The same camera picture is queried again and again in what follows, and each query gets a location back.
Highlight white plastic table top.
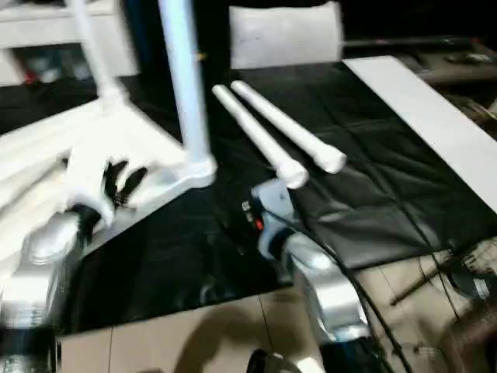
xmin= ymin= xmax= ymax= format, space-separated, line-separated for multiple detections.
xmin=0 ymin=92 xmax=218 ymax=273

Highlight white plastic table leg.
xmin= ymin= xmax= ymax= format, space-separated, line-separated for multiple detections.
xmin=71 ymin=0 xmax=130 ymax=106
xmin=211 ymin=84 xmax=310 ymax=190
xmin=157 ymin=0 xmax=217 ymax=172
xmin=230 ymin=79 xmax=348 ymax=174

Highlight dark rounded robot base part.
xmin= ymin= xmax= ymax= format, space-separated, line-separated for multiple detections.
xmin=248 ymin=348 xmax=297 ymax=373

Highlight black mat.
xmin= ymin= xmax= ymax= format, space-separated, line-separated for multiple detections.
xmin=0 ymin=61 xmax=497 ymax=336

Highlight white cabinet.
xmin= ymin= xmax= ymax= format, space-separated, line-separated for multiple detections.
xmin=0 ymin=0 xmax=141 ymax=87

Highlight white flat board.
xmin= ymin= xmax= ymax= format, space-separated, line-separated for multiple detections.
xmin=343 ymin=55 xmax=497 ymax=215

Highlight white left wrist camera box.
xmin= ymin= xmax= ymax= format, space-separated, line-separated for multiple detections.
xmin=61 ymin=153 xmax=118 ymax=231

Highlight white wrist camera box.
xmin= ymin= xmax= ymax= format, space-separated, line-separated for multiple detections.
xmin=250 ymin=179 xmax=297 ymax=258
xmin=61 ymin=153 xmax=118 ymax=231

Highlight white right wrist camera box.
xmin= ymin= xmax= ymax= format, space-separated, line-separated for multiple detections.
xmin=250 ymin=179 xmax=297 ymax=258

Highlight black metal table frame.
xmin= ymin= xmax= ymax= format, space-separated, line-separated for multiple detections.
xmin=390 ymin=267 xmax=444 ymax=306

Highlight tangled floor cables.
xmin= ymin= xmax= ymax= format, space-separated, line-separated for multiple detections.
xmin=426 ymin=248 xmax=497 ymax=323

